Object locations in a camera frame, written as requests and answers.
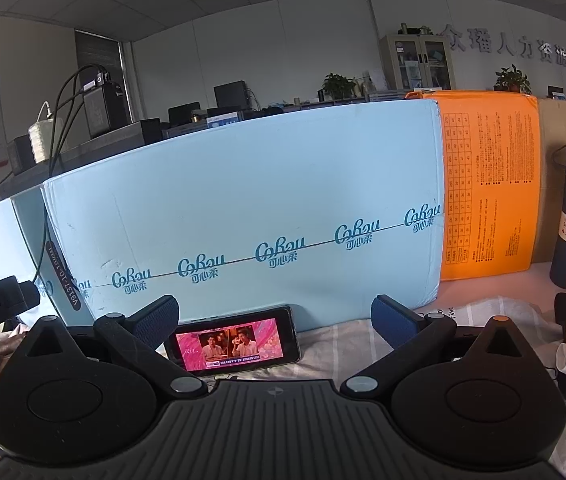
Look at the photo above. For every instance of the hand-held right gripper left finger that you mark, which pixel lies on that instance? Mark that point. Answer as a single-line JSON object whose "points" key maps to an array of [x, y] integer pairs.
{"points": [[160, 317]]}

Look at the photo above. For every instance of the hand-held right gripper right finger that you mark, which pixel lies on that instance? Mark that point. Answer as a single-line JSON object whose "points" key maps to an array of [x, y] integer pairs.
{"points": [[390, 321]]}

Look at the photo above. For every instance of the striped cartoon print bedsheet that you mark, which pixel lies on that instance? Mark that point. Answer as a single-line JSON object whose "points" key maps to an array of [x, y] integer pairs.
{"points": [[333, 345]]}

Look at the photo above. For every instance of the black smartphone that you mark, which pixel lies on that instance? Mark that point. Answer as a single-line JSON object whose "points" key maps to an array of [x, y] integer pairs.
{"points": [[233, 345]]}

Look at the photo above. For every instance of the large light blue cardboard box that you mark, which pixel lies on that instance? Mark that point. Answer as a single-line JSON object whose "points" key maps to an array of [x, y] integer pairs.
{"points": [[243, 185]]}

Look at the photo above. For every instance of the white power strip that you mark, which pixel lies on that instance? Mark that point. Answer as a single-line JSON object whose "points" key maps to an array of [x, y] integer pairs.
{"points": [[43, 142]]}

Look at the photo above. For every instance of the orange cardboard box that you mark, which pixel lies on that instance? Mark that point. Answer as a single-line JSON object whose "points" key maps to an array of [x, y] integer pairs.
{"points": [[493, 185]]}

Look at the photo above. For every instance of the black computer monitor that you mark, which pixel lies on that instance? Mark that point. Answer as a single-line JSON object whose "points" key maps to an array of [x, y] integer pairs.
{"points": [[231, 95], [184, 113]]}

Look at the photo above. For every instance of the black box device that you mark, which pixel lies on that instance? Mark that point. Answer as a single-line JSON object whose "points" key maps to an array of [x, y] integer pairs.
{"points": [[105, 107]]}

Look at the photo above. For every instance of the green potted plant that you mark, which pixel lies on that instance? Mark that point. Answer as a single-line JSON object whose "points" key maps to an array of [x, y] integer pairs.
{"points": [[339, 85], [512, 80]]}

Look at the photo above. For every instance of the beige glass door cabinet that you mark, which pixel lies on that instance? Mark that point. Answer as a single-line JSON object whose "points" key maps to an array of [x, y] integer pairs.
{"points": [[415, 62]]}

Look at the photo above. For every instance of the grey wall lettering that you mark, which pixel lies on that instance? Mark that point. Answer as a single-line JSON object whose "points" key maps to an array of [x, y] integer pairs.
{"points": [[503, 46]]}

